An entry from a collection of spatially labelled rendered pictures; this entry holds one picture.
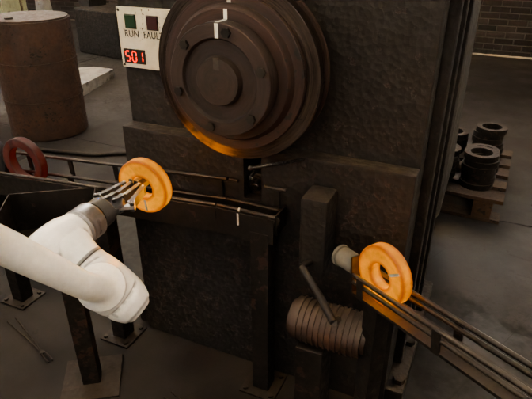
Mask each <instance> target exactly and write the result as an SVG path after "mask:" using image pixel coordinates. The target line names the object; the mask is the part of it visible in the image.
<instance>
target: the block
mask: <svg viewBox="0 0 532 399"><path fill-rule="evenodd" d="M336 204H337V190H336V189H335V188H327V187H323V186H319V185H313V186H312V187H311V188H310V189H309V190H308V191H307V193H306V194H305V195H304V196H303V197H302V204H301V226H300V248H299V264H301V263H302V262H303V261H305V260H308V259H312V261H313V264H312V265H310V266H309V267H308V268H307V270H308V271H311V272H316V273H320V274H321V273H324V271H325V269H326V268H327V266H328V265H329V262H330V261H331V259H332V254H333V246H334V236H335V225H336Z"/></svg>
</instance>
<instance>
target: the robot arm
mask: <svg viewBox="0 0 532 399"><path fill-rule="evenodd" d="M128 180H129V181H128V182H126V181H125V180H124V181H121V182H120V183H118V184H115V185H113V186H112V187H110V188H107V189H105V190H104V191H102V192H97V193H94V194H93V199H92V200H90V201H89V202H88V203H81V204H79V205H78V206H76V207H75V208H74V209H73V210H71V211H68V212H67V213H66V214H65V215H63V216H61V217H58V218H54V219H52V220H51V221H49V222H47V223H46V224H44V225H43V226H41V227H40V228H39V229H38V230H36V231H35V232H34V233H33V234H32V235H31V236H29V237H26V236H25V235H23V234H20V233H18V232H17V231H15V230H12V229H10V228H9V227H7V226H4V225H2V224H1V223H0V266H1V267H4V268H7V269H9V270H11V271H13V272H16V273H18V274H21V275H23V276H26V277H28V278H30V279H32V280H35V281H37V282H39V283H42V284H44V285H47V286H49V287H52V288H54V289H56V290H58V291H61V292H63V293H65V294H68V295H71V296H73V297H75V298H78V300H79V301H80V303H81V304H82V305H83V306H84V307H86V308H87V309H89V310H92V311H95V312H97V313H98V314H100V315H102V316H106V317H107V318H109V319H111V320H113V321H117V322H119V323H124V324H126V323H128V322H133V321H135V320H136V319H137V318H138V316H139V315H140V314H141V313H142V312H143V311H144V310H145V308H146V307H147V305H148V303H149V293H148V291H147V289H146V287H145V285H144V284H143V282H142V281H141V279H140V278H139V277H138V276H137V275H136V274H135V273H134V272H132V271H131V270H130V269H129V268H128V267H126V266H125V265H124V264H122V263H121V262H120V261H119V260H117V259H116V258H115V257H114V256H112V255H110V254H108V253H106V252H105V251H104V250H103V249H101V248H100V247H99V246H98V245H97V244H96V242H95V240H96V239H98V238H99V237H100V236H101V235H102V234H103V233H104V232H105V231H106V230H107V227H108V226H109V225H110V224H112V223H113V222H114V221H115V219H116V216H117V215H118V214H121V213H123V212H124V210H131V212H135V209H136V207H137V205H138V204H139V202H140V201H141V200H142V199H143V197H144V196H145V195H146V186H147V185H149V182H148V181H147V180H145V179H144V178H142V177H137V178H135V179H134V180H132V178H130V179H128ZM121 186H122V187H121Z"/></svg>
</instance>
